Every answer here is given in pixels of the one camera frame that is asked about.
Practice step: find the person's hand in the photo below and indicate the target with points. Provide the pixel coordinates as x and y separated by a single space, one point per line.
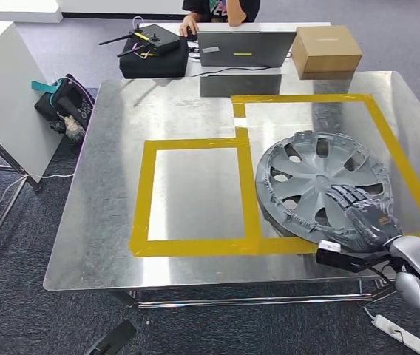
189 25

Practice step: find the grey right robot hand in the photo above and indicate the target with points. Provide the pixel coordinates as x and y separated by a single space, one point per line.
372 223

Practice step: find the black computer mouse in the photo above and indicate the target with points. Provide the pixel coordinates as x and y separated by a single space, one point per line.
192 36

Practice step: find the silver wheel hubcap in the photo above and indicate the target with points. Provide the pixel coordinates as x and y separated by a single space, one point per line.
306 161

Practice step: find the person's forearm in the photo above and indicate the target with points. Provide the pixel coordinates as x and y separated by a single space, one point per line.
236 13

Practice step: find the stainless steel workbench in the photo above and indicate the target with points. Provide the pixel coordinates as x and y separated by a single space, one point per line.
103 196

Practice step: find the person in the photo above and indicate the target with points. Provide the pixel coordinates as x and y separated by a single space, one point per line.
199 5

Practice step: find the black transmitter with antennas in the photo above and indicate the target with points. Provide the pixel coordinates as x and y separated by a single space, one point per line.
158 38

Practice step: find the grey laptop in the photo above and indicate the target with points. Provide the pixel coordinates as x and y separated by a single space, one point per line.
245 49

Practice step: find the white power strip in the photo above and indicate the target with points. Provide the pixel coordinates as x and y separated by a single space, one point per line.
402 337

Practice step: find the brown cardboard box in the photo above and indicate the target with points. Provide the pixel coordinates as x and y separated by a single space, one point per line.
328 49

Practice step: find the white low platform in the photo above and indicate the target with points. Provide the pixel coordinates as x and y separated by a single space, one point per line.
17 10

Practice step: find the white side table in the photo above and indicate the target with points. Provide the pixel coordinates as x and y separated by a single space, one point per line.
2 98

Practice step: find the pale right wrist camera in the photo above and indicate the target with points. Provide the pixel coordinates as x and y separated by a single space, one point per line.
330 246

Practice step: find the black left wrist bracket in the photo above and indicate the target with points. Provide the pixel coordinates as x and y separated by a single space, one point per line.
112 338

